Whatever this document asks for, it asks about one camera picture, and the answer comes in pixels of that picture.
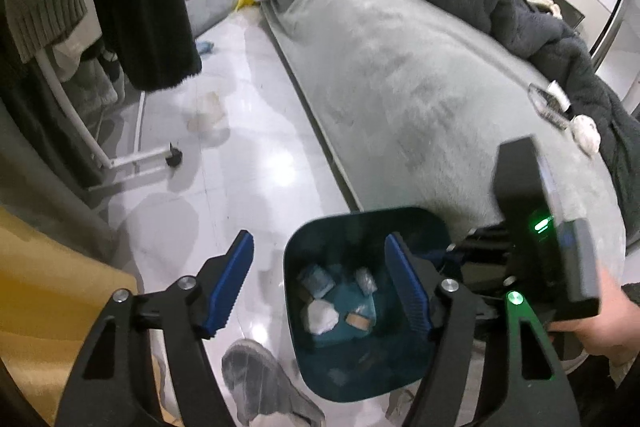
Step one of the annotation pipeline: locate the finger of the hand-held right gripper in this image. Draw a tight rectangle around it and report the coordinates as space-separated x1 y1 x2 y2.
444 226 512 262
462 263 516 299

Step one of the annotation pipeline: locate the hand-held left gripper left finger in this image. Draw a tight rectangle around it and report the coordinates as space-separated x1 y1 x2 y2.
54 229 254 427

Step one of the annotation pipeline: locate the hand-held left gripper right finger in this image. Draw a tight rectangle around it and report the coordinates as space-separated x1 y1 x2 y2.
383 232 581 427

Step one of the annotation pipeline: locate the clear plastic bottle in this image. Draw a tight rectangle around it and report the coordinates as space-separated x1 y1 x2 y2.
353 267 376 296

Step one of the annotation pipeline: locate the brown tape roll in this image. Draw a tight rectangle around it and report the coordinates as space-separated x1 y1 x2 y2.
344 311 374 331

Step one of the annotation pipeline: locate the blue tissue packet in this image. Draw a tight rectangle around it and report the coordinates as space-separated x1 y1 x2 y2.
297 264 335 298

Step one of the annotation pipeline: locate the white wad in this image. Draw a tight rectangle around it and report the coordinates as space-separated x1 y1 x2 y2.
569 114 601 158
305 299 339 336

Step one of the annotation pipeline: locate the dark teal trash bin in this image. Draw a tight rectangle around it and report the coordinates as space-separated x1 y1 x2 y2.
282 205 452 401

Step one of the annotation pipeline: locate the person's right hand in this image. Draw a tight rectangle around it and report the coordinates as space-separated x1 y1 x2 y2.
547 268 640 368

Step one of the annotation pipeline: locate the grey slipper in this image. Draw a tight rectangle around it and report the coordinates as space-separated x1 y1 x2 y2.
220 339 326 427

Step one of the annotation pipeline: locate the white clothes rack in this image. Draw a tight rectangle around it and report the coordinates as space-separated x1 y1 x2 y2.
34 46 184 191

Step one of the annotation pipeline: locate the yellow fabric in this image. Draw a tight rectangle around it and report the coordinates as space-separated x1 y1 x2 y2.
0 206 167 426

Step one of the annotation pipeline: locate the pale green bed blanket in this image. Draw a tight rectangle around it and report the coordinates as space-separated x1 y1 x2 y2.
259 0 629 269

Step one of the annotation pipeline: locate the cream plush pet bed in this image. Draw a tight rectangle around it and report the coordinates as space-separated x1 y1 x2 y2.
527 0 569 20

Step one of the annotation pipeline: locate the grey floor cushion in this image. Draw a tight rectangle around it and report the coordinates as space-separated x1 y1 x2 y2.
187 0 241 36

